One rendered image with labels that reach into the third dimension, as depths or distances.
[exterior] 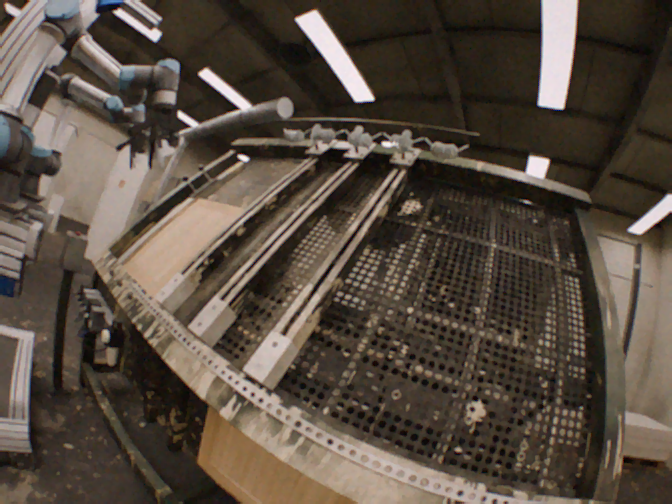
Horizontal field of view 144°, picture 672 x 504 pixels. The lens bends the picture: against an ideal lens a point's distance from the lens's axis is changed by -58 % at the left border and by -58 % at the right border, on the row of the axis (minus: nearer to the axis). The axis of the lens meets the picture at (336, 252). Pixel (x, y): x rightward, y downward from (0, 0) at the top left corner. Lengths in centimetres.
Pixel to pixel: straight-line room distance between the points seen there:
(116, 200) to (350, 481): 502
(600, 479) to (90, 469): 173
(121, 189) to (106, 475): 443
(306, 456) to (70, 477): 116
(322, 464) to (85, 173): 938
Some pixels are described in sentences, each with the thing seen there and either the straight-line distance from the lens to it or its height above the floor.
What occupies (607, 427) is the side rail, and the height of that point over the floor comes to 105.
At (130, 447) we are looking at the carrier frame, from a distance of 140.
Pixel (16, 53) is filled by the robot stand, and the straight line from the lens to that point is 138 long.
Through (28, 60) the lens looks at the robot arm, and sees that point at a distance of 102.
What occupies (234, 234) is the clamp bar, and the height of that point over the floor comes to 123.
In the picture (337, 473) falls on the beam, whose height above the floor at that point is 84.
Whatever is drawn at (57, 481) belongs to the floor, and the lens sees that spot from 148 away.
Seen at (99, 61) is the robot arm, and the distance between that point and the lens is 110.
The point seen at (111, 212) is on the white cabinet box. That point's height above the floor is 90.
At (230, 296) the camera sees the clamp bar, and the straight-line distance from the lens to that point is 78.
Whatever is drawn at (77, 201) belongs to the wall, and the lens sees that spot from 951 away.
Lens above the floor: 120
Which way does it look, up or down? 6 degrees up
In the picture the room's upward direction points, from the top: 20 degrees clockwise
